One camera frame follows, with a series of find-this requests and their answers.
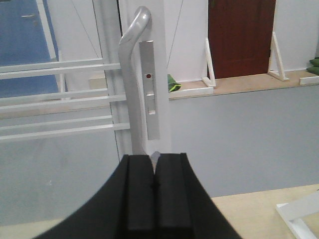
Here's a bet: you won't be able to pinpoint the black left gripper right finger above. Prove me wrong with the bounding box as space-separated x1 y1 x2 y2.
155 153 240 239

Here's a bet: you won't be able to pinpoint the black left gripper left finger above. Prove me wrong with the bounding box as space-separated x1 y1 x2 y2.
37 155 155 239

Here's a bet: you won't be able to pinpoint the silver door handle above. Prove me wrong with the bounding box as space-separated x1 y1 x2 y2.
119 6 152 155

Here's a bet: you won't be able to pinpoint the brown wooden door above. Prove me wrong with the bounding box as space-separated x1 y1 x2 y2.
208 0 276 79

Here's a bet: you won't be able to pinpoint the blue door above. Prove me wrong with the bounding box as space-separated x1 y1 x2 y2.
0 0 59 98

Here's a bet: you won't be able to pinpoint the plywood base platform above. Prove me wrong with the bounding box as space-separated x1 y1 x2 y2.
212 184 319 239

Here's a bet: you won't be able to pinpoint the fixed white glass panel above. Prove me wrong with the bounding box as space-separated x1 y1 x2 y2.
0 0 126 230

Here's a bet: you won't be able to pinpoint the white diagonal brace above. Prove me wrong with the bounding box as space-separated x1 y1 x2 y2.
276 190 319 239

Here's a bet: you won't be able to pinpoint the green sandbag in tray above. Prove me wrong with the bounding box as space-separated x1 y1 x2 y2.
167 74 181 92

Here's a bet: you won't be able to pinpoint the green sandbags at right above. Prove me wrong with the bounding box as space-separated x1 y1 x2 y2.
306 57 319 75

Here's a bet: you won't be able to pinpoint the white wooden base frame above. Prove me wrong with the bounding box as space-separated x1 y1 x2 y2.
168 37 217 100

